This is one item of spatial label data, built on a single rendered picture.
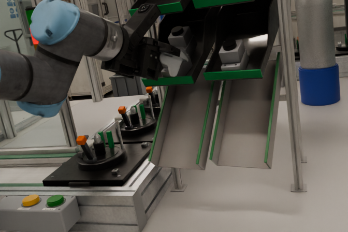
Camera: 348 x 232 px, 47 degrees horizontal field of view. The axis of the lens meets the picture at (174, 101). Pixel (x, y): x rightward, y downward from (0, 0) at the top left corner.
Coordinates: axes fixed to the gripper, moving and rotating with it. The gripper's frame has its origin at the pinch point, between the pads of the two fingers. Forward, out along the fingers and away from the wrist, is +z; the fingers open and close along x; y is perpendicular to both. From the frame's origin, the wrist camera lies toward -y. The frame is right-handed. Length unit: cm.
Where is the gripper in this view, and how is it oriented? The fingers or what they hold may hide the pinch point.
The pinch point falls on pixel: (174, 56)
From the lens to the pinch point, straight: 92.9
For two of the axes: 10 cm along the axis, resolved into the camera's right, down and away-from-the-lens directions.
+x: 8.0, 1.0, -6.0
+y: -1.6, 9.9, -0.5
